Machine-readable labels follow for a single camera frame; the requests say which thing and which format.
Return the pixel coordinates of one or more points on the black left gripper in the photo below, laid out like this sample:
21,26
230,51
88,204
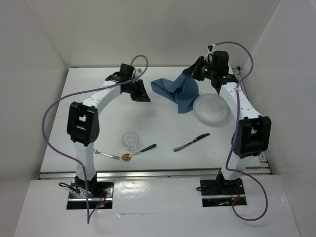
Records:
141,95

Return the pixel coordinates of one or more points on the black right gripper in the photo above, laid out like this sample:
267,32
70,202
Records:
193,71

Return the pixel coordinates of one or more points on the blue cloth napkin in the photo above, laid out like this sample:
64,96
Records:
182,91

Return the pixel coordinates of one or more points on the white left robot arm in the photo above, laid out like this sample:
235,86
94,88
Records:
83,120

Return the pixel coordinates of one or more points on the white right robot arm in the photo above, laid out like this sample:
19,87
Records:
251,136

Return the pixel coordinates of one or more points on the white round plate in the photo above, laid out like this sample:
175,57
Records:
211,108

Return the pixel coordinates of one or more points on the clear drinking glass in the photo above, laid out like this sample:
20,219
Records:
130,140

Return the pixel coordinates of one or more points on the silver table knife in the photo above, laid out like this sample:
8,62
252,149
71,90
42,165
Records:
192,142

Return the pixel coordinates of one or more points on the silver fork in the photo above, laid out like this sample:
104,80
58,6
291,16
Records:
96,152

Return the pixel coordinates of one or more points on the gold spoon dark handle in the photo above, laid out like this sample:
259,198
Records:
128,157

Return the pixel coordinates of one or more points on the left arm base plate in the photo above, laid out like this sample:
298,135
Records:
103,196

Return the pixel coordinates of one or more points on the aluminium rail frame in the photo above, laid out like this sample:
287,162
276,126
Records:
156,122

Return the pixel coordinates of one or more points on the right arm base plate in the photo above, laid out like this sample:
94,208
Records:
213,195

